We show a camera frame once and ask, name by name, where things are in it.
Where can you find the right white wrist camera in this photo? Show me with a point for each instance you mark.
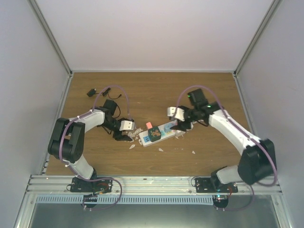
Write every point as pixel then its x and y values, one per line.
pixel 176 113

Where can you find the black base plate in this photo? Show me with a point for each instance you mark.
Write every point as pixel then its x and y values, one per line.
pixel 95 187
pixel 204 185

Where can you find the black plug with cable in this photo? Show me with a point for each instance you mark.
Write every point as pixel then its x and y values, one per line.
pixel 93 92

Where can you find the dark green square adapter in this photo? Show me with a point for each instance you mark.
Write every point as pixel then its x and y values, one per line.
pixel 154 134

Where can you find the light blue usb charger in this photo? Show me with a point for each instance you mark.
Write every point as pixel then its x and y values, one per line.
pixel 168 126

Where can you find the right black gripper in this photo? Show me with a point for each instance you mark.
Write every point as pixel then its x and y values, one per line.
pixel 181 126

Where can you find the aluminium front rail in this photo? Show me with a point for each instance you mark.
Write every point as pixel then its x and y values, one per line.
pixel 140 185

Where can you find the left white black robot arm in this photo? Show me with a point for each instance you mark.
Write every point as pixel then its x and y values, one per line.
pixel 68 137

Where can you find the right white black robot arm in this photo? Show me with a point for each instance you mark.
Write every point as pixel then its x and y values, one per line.
pixel 257 162

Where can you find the white power strip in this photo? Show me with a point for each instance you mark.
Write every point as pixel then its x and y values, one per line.
pixel 145 141

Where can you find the grey slotted cable duct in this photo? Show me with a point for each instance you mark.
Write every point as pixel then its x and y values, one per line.
pixel 127 199

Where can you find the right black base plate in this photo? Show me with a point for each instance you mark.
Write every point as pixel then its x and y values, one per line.
pixel 204 185

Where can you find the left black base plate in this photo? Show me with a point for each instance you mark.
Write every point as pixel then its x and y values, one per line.
pixel 95 187

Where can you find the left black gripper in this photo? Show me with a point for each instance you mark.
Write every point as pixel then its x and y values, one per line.
pixel 119 136

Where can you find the small pink plug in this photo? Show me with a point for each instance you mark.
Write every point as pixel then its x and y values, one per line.
pixel 149 125

